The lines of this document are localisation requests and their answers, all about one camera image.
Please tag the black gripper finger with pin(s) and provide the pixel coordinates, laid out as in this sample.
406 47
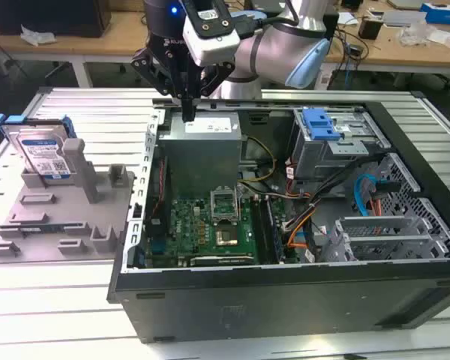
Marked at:
217 78
153 71

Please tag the hard disk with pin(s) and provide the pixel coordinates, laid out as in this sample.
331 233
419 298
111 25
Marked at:
41 150

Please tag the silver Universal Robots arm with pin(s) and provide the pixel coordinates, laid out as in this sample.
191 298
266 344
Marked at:
273 48

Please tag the grey power supply unit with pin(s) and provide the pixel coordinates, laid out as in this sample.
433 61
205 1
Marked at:
198 157

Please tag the large black box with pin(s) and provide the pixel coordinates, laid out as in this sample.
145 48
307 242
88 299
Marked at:
60 18

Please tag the blue drive latch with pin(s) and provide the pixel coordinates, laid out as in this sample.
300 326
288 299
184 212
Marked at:
318 123

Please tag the crumpled clear plastic bag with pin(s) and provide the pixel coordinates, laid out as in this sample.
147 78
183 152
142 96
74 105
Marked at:
37 35

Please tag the metal optical drive cage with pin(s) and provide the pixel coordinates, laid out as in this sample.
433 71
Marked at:
322 157

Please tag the green motherboard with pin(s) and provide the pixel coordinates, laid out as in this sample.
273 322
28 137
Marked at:
187 225

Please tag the black RAM slot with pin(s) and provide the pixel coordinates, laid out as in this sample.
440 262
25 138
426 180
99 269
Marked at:
275 232
260 228

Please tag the CPU socket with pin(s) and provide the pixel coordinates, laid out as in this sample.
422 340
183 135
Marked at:
227 237

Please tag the small black box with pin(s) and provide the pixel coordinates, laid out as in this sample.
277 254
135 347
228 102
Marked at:
370 28

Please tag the grey parts rack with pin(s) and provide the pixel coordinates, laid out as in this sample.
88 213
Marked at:
60 210

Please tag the black graphics card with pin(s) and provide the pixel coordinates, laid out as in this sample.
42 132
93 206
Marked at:
225 260

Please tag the RAM stick with blue label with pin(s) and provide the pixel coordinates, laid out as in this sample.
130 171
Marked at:
41 227

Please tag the grey flat box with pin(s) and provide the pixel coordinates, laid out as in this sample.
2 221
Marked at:
401 18

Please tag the clear plastic packaging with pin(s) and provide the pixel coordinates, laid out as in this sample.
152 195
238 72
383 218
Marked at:
416 33

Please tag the blue cardboard box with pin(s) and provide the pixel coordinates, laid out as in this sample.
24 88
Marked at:
442 15

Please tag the black open PC case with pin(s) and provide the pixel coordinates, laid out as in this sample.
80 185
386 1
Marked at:
285 307

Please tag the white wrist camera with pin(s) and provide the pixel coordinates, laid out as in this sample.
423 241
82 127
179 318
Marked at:
217 45

